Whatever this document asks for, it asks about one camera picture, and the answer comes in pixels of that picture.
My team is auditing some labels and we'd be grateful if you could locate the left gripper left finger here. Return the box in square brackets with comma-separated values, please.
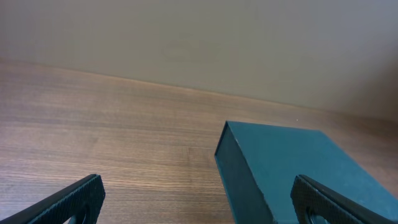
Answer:
[1, 174, 106, 224]

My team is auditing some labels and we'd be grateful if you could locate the dark green box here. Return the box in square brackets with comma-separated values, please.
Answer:
[215, 121, 397, 223]

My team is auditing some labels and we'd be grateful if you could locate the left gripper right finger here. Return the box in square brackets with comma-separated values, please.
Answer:
[290, 174, 395, 224]

